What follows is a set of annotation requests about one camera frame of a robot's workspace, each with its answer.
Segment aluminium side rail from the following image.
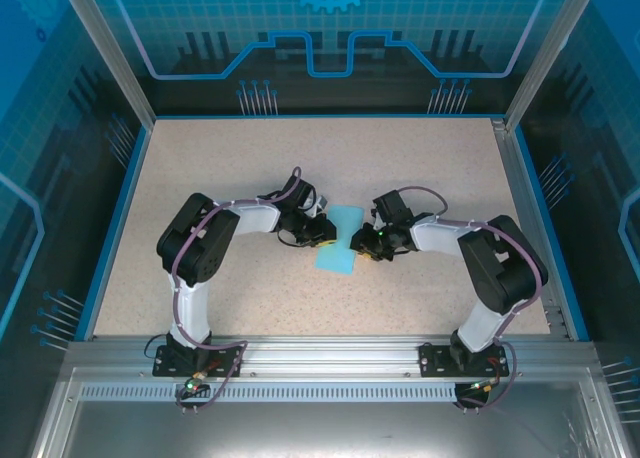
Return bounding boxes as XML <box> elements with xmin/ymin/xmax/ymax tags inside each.
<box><xmin>492</xmin><ymin>117</ymin><xmax>572</xmax><ymax>340</ymax></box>

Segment cable connector with green light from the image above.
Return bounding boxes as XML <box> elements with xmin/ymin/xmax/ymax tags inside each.
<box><xmin>467</xmin><ymin>375</ymin><xmax>504</xmax><ymax>394</ymax></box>
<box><xmin>180</xmin><ymin>370</ymin><xmax>210</xmax><ymax>395</ymax></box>

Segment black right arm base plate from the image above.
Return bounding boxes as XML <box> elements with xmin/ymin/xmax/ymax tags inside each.
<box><xmin>418</xmin><ymin>342</ymin><xmax>507</xmax><ymax>379</ymax></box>

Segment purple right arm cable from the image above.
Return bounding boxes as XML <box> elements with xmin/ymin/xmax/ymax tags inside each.
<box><xmin>397</xmin><ymin>185</ymin><xmax>550</xmax><ymax>415</ymax></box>

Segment aluminium frame post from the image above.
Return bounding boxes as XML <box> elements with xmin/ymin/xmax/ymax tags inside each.
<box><xmin>54</xmin><ymin>0</ymin><xmax>157</xmax><ymax>128</ymax></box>
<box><xmin>503</xmin><ymin>0</ymin><xmax>604</xmax><ymax>132</ymax></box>

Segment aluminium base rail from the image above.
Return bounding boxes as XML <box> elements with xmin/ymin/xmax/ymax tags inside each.
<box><xmin>64</xmin><ymin>334</ymin><xmax>600</xmax><ymax>379</ymax></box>

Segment slotted aluminium cable strip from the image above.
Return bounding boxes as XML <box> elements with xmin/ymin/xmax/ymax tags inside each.
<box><xmin>78</xmin><ymin>383</ymin><xmax>461</xmax><ymax>404</ymax></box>

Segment light blue paper sheet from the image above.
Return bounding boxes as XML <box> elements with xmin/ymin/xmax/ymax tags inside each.
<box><xmin>313</xmin><ymin>203</ymin><xmax>367</xmax><ymax>276</ymax></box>

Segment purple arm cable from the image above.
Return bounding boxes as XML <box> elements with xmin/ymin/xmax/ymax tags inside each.
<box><xmin>171</xmin><ymin>165</ymin><xmax>303</xmax><ymax>415</ymax></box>
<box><xmin>397</xmin><ymin>185</ymin><xmax>550</xmax><ymax>415</ymax></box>

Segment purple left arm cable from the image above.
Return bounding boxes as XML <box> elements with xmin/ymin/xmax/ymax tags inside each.
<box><xmin>171</xmin><ymin>165</ymin><xmax>303</xmax><ymax>415</ymax></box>

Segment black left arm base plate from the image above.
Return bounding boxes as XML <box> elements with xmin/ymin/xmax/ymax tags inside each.
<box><xmin>152</xmin><ymin>343</ymin><xmax>245</xmax><ymax>379</ymax></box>

